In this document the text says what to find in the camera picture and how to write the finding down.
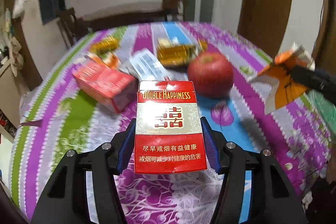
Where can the red cigarette pack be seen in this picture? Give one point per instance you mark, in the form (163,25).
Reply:
(170,134)

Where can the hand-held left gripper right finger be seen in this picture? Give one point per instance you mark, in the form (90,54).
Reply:
(210,150)

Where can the round dark wooden dining table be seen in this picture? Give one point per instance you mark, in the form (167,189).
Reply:
(126,19)

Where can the hanging white plastic bag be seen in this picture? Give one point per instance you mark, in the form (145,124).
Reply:
(19,7)

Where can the kitchen counter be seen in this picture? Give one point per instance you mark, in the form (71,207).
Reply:
(6,98)

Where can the green lined trash bin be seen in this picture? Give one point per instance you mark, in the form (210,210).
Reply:
(324,111)

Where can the gold cigarette pack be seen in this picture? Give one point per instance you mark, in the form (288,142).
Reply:
(105,46)
(176,56)

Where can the purple floral striped tablecloth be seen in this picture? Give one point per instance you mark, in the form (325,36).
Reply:
(262,148)

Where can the orange paper carton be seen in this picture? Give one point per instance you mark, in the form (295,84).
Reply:
(283,77)

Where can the hanging kitchen cloths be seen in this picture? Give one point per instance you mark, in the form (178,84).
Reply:
(15,54)

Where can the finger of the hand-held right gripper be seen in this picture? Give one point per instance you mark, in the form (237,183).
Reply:
(309,79)

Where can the orange white small box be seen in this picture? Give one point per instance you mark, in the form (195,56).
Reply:
(105,60)

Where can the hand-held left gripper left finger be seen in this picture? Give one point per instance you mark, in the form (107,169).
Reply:
(128,146)

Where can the white barcode paper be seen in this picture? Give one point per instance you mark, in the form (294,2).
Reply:
(145,64)

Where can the pink red carton box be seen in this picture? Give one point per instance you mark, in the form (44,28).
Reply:
(105,85)

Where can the dark wooden chair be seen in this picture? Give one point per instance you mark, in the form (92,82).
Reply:
(172,5)
(70,26)

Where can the red apple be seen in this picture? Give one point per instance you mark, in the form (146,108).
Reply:
(210,74)

